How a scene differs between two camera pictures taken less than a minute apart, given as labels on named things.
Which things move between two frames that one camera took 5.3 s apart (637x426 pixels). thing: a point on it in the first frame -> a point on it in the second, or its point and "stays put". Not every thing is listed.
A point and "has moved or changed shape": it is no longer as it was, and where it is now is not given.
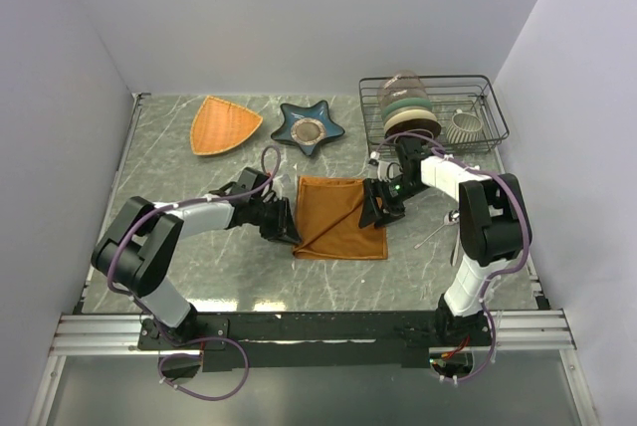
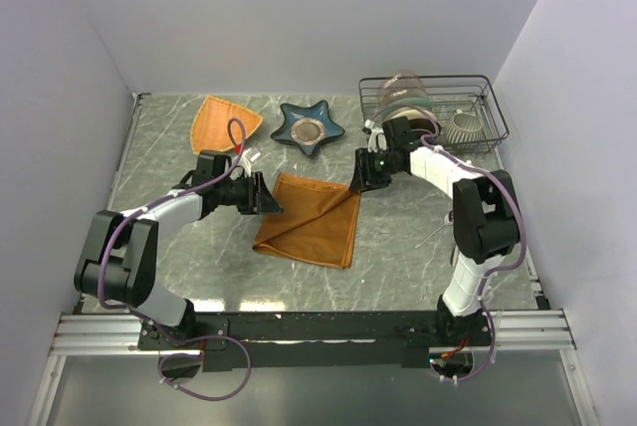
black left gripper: x=284 y=227 -> x=259 y=199
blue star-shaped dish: x=307 y=126 stays put
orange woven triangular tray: x=219 y=124 stays put
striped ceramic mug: x=464 y=127 stays put
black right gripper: x=371 y=211 -> x=362 y=167
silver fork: x=456 y=252 stays put
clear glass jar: x=402 y=84 stays put
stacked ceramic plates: x=410 y=115 stays put
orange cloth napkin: x=327 y=221 has moved or changed shape
